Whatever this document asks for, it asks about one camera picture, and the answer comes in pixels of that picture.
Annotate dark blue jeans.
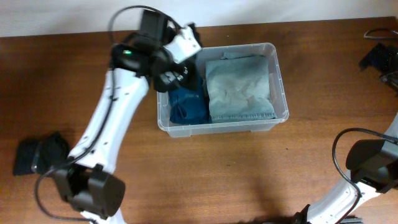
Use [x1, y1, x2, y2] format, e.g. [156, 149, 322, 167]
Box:
[211, 111, 277, 123]

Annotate black garment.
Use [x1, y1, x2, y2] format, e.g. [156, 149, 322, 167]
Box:
[184, 22, 203, 90]

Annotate clear plastic storage bin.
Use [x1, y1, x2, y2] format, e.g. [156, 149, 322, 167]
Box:
[157, 42, 289, 138]

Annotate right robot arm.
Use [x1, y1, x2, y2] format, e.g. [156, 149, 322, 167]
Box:
[292, 119, 397, 224]

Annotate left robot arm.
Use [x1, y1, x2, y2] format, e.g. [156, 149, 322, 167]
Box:
[47, 6, 202, 223]

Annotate light blue jeans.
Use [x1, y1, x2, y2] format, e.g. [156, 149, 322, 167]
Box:
[205, 52, 275, 119]

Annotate dark navy garment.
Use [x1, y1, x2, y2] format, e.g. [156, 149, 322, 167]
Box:
[12, 131, 70, 176]

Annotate teal blue garment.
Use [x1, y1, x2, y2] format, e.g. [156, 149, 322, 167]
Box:
[168, 77, 209, 125]

